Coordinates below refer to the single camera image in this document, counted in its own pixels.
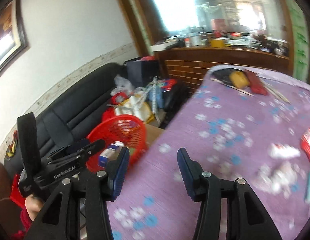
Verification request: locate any white blue carton box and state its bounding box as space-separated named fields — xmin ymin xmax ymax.
xmin=98 ymin=141 xmax=125 ymax=168

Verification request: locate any white plastic bottle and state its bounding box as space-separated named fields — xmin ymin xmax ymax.
xmin=269 ymin=144 xmax=301 ymax=159

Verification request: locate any person left hand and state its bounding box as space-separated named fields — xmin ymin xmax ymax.
xmin=0 ymin=161 xmax=44 ymax=222

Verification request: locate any black leather sofa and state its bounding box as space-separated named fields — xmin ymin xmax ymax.
xmin=3 ymin=62 xmax=188 ymax=178

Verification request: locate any red plastic mesh basket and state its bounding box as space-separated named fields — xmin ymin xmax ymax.
xmin=87 ymin=115 xmax=147 ymax=169

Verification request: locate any yellow tub of clutter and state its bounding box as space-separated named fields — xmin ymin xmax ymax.
xmin=114 ymin=96 xmax=154 ymax=123

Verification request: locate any clear crumpled plastic bag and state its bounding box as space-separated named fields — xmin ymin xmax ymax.
xmin=111 ymin=75 xmax=134 ymax=96

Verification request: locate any purple floral tablecloth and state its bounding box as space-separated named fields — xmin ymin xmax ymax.
xmin=108 ymin=69 xmax=310 ymax=239

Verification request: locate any red cigarette pack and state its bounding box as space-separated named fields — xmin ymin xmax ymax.
xmin=300 ymin=128 xmax=310 ymax=162

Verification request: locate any dark shopping bag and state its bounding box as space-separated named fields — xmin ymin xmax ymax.
xmin=124 ymin=56 xmax=160 ymax=88

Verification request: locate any wooden stick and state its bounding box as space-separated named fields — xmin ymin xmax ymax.
xmin=210 ymin=78 xmax=254 ymax=96

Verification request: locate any wooden chopsticks pair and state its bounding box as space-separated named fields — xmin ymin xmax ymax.
xmin=261 ymin=80 xmax=291 ymax=104

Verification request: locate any dark red flat box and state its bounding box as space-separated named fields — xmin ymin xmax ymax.
xmin=245 ymin=69 xmax=269 ymax=96

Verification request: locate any brown wooden counter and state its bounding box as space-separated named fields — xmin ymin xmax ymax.
xmin=112 ymin=0 xmax=310 ymax=95

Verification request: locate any framed wall picture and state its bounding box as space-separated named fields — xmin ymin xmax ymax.
xmin=0 ymin=0 xmax=28 ymax=75

